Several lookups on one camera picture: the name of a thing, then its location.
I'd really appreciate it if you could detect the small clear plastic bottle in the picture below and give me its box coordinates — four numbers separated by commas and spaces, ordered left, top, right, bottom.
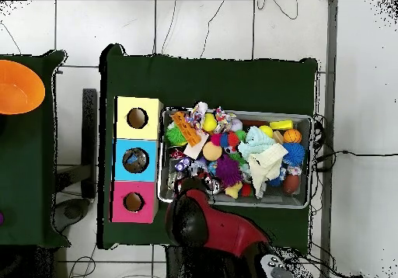
189, 160, 208, 177

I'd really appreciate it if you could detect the crushed silver can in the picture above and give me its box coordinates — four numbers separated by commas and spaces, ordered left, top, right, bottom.
167, 171, 185, 194

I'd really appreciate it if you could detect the mint waffle cloth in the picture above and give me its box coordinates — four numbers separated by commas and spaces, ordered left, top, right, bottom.
238, 126, 276, 159

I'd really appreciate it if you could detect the cream waffle cloth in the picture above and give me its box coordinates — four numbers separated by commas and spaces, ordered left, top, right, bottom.
247, 143, 288, 198

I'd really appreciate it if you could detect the wooden three-hole box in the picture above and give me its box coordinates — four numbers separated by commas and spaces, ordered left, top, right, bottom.
110, 96, 165, 224

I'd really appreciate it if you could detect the orange foam disc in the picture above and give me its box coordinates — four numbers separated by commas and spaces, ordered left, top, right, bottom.
202, 141, 223, 162

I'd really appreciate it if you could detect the orange plastic grid toy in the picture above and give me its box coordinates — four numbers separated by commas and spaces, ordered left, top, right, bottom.
170, 110, 203, 148

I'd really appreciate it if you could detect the green spiky toy with eyes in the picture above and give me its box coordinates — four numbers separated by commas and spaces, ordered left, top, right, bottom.
165, 123, 187, 147

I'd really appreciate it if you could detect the colourful patterned cloth wad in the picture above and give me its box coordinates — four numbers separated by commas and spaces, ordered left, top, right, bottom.
213, 106, 237, 133

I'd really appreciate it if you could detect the purple spiky ball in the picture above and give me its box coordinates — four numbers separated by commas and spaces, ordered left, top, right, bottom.
215, 154, 243, 188

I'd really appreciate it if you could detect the dark green table cloth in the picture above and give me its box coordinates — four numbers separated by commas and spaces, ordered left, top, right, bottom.
97, 43, 319, 254
0, 50, 72, 249

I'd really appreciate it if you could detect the small orange basketball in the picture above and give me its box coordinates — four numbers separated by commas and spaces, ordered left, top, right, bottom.
283, 128, 302, 144

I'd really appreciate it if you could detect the large blue spiky ball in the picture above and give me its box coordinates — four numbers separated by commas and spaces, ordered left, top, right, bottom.
281, 142, 306, 167

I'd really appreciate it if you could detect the black upright panel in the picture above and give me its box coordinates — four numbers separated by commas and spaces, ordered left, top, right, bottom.
81, 88, 98, 200

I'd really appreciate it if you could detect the grey rounded base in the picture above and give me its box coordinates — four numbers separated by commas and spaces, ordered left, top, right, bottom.
51, 197, 92, 233

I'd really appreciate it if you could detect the orange round object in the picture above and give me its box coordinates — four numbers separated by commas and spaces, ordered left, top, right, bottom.
0, 59, 47, 116

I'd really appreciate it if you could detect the shallow wire mesh bin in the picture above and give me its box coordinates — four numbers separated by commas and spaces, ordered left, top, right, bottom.
157, 105, 314, 210

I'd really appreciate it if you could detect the long black cable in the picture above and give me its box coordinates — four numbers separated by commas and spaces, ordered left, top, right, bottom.
312, 148, 398, 158

